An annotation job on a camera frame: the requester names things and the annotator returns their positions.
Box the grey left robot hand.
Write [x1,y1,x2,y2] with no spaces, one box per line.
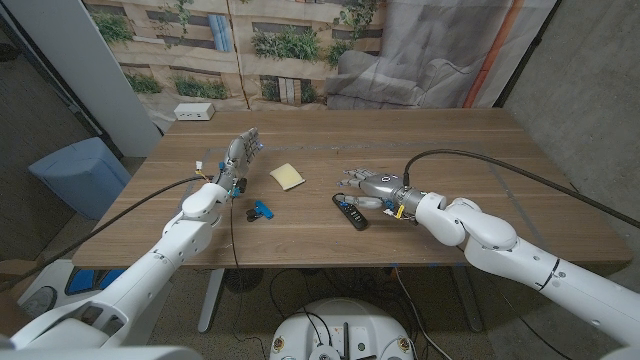
[216,126,264,200]

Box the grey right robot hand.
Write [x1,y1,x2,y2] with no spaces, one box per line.
[337,168,426,221]

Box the black TV remote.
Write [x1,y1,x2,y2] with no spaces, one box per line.
[331,193,370,232]

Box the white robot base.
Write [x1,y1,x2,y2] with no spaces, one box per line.
[268,298,415,360]

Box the yellow sponge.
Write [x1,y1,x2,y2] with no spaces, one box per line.
[269,162,307,192]

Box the blue black binder clip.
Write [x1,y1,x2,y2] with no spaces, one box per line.
[245,199,275,223]

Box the white power strip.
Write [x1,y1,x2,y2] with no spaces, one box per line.
[173,102,216,122]

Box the printed fabric backdrop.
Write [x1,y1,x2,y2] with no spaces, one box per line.
[82,0,559,132]

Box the white table leg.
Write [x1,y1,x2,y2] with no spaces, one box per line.
[197,268,226,335]
[449,264,485,334]

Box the light blue plastic bin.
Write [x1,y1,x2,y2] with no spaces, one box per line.
[28,136,133,221]

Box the white pillar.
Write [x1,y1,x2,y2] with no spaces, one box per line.
[2,0,163,158]

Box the white and blue floor machine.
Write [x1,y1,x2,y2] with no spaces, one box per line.
[17,258,129,321]

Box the thin black left wrist cable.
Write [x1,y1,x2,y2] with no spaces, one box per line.
[228,197,269,360]

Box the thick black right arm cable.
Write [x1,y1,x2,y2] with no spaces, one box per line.
[402,148,640,230]

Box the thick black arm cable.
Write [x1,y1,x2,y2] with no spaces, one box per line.
[0,174,207,294]
[402,148,640,230]

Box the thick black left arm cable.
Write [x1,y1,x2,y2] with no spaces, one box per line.
[0,174,207,294]

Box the grey floor cable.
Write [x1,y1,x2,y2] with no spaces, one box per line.
[393,267,454,360]

